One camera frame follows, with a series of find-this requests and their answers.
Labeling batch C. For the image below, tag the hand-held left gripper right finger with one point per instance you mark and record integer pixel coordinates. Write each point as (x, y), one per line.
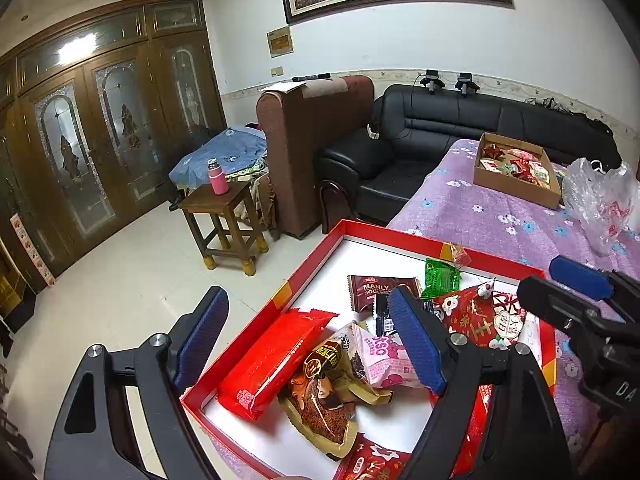
(415, 340)

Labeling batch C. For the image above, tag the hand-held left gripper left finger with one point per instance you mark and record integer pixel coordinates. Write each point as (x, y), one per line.
(200, 340)

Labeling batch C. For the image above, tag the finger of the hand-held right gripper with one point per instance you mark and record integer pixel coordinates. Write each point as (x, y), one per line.
(580, 275)
(555, 297)

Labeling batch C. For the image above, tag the pink snack packet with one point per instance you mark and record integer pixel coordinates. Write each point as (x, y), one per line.
(387, 362)

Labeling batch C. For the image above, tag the black snack packet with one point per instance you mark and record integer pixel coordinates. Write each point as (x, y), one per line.
(382, 317)

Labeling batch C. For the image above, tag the white pink-dotted snack packet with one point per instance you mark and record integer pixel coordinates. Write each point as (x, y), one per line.
(531, 335)

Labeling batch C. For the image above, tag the red gold printed snack packet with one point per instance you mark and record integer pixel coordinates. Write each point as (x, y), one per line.
(470, 317)

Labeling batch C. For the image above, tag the green snack packet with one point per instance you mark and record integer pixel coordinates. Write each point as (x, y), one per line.
(440, 280)

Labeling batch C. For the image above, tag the maroon snack packet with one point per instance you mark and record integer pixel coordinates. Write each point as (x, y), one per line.
(372, 287)

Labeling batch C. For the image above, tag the long shiny red snack packet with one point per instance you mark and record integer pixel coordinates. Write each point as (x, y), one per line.
(270, 365)

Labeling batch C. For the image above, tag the red ribbed snack packet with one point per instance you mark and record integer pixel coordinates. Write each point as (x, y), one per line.
(472, 425)

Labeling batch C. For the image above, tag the red box with white inside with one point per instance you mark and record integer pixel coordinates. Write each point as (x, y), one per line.
(320, 280)

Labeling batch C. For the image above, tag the brown and gold snack packet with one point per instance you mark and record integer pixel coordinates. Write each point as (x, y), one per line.
(320, 410)

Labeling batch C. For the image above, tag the red white floral snack packet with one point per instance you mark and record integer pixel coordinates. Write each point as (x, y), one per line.
(370, 460)

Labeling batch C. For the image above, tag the pile of assorted snacks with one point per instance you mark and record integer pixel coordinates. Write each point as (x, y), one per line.
(520, 165)

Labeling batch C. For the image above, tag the clear plastic shopping bag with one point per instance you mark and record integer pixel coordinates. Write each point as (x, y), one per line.
(595, 200)

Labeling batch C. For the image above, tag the purple floral tablecloth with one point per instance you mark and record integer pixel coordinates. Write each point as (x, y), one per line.
(490, 230)

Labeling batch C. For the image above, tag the small wrapped candy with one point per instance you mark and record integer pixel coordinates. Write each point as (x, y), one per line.
(457, 255)

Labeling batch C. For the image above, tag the cardboard box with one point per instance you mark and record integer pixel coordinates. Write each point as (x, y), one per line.
(510, 185)

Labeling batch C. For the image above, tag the wooden stool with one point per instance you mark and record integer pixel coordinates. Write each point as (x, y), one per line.
(215, 200)

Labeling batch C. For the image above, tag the beige patterned cloth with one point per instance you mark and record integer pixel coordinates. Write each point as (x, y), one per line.
(260, 195)

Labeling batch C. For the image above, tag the pink bottle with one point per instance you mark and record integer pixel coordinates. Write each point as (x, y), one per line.
(219, 180)

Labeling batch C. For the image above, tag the blue cloth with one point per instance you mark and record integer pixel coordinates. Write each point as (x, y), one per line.
(235, 152)

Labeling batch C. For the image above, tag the red white sticker strip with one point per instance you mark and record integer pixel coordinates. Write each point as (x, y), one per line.
(30, 250)

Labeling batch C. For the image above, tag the black leather sofa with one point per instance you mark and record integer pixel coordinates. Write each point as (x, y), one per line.
(440, 125)

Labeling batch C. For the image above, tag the brown armchair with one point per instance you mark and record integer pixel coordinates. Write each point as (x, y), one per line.
(300, 160)

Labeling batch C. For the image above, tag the small black device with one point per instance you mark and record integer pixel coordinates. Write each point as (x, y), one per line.
(466, 83)
(431, 81)

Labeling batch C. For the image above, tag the wooden glass-panel doors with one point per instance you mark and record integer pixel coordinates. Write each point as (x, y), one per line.
(125, 110)

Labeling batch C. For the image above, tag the cardboard sheet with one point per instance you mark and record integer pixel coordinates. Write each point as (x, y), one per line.
(282, 87)

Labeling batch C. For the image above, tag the wall socket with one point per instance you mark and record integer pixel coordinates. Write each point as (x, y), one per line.
(276, 71)

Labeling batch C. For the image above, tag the small wall plaque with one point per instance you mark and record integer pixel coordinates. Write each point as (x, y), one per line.
(279, 41)

